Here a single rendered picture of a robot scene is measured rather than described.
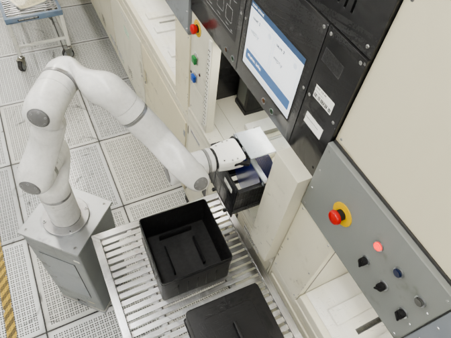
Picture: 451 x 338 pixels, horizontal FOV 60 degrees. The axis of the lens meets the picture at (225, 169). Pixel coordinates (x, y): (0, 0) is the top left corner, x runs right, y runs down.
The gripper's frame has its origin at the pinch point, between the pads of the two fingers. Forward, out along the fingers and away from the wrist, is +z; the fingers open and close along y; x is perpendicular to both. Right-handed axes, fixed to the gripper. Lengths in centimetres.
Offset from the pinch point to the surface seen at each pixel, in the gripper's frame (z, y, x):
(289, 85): 1.7, 6.8, 32.9
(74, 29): -23, -271, -126
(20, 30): -68, -284, -126
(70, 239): -68, -17, -48
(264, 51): 1.7, -7.7, 33.4
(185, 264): -29, 13, -47
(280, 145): 31, -19, -34
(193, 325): -37, 38, -38
